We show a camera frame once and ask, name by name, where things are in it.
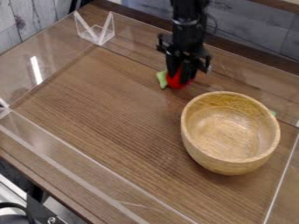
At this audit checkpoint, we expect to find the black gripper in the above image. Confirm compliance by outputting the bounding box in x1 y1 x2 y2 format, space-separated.
156 33 211 85

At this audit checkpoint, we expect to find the light wooden bowl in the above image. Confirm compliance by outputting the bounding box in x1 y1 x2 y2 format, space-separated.
181 91 282 176

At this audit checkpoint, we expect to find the black cable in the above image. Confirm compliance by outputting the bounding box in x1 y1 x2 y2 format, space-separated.
205 12 220 38

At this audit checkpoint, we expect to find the clear acrylic tray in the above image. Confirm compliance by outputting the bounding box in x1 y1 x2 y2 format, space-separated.
0 16 299 224

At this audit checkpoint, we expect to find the red felt fruit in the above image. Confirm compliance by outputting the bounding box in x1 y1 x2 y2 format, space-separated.
155 68 192 89

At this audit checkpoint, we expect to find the black metal clamp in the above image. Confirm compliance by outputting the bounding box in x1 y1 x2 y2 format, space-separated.
0 185 68 224

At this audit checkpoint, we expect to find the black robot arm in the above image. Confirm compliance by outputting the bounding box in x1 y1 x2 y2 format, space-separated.
156 0 211 88

